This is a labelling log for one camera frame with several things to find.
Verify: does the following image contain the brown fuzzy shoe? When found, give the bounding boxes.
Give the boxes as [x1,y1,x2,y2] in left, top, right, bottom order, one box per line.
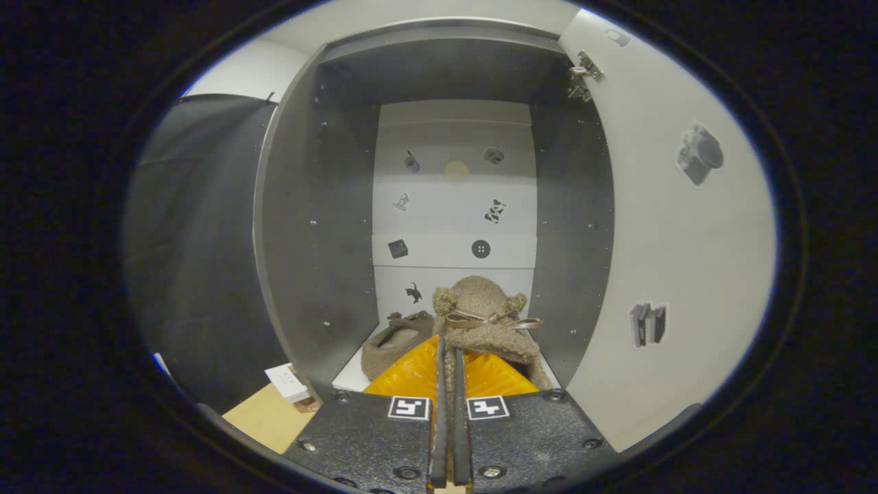
[361,310,436,381]
[431,276,553,392]

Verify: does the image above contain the metal door hinge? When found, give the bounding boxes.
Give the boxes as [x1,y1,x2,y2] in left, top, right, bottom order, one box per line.
[568,50,604,104]

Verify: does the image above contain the grey shoe cabinet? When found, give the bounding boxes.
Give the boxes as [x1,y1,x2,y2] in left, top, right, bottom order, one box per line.
[252,17,615,402]

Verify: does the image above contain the black backdrop cloth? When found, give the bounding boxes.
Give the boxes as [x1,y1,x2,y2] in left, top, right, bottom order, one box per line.
[123,94,289,412]

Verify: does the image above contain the grey shoe cabinet door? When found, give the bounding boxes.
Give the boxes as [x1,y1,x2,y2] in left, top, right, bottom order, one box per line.
[559,8,778,454]

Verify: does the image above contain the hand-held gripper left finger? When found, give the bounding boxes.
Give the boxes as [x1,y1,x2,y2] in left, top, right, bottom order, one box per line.
[283,334,448,494]

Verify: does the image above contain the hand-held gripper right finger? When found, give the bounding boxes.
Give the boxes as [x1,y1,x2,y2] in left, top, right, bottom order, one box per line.
[451,346,616,493]

